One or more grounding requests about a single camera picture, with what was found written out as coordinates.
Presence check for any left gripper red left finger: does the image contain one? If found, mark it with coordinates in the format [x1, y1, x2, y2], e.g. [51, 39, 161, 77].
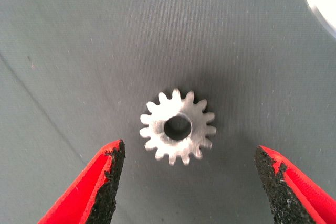
[36, 139, 126, 224]

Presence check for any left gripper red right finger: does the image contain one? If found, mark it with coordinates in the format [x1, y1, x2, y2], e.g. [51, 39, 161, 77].
[254, 144, 336, 224]

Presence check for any steel planetary gear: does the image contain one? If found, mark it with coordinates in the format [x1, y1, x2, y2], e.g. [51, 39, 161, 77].
[139, 88, 217, 166]

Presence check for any dark grey table cloth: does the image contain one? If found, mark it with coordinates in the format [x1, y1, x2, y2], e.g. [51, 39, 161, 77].
[0, 0, 336, 224]

